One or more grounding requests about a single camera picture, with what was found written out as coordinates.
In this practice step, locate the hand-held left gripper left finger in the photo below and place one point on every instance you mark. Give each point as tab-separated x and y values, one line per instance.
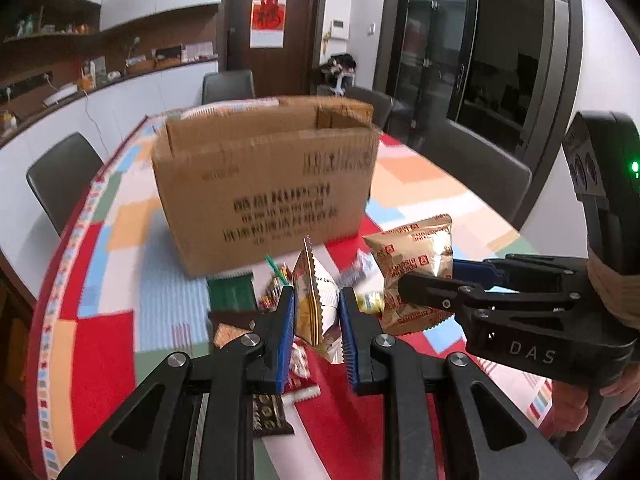
285	330

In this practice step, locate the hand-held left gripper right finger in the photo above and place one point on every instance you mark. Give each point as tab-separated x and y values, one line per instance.
350	340

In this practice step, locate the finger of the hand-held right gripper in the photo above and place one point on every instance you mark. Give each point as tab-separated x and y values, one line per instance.
477	270
435	292

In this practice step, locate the silver gold snack packet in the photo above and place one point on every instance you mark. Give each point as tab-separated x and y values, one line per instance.
315	305

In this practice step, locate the gold foil candy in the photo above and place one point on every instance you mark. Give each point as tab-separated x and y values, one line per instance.
372	302

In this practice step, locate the gold puffed snack packet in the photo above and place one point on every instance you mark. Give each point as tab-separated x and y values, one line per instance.
410	255

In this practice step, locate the green snack bar packet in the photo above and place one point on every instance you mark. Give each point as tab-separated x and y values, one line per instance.
230	292

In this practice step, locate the brown cardboard box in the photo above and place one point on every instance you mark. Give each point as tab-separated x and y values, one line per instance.
260	175

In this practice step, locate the person's right forearm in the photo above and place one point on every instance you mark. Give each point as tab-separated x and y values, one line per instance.
617	295

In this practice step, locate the person's right hand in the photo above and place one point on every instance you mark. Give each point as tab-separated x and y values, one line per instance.
570	410

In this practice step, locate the colourful candy stick packet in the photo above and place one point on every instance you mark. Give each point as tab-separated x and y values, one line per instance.
272	292

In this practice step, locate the red white snack packet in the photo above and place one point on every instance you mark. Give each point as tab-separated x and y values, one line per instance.
300	367

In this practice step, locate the orange snack packet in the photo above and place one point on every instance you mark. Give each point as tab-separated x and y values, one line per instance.
230	335

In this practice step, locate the small blue wrapped candy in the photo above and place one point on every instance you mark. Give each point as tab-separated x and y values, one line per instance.
357	270

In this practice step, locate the dark brown snack packet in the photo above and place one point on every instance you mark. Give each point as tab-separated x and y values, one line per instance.
270	415

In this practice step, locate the grey dining chair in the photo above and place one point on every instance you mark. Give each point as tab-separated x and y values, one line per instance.
62	175
372	102
227	87
475	170

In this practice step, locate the colourful patchwork tablecloth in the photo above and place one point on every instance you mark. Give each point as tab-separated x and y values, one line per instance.
165	300

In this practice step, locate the black glass door cabinet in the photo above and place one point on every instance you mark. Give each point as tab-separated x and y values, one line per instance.
500	60

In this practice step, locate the dark brown door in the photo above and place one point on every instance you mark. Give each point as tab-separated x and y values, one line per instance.
295	65

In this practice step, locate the white counter cabinet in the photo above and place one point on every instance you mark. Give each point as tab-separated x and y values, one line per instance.
150	95

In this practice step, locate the white intercom panel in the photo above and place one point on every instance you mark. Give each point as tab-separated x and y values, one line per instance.
340	29

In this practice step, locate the white power strip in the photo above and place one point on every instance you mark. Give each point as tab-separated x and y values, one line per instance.
60	95

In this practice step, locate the red wall calendar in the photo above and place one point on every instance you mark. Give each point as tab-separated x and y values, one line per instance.
267	17

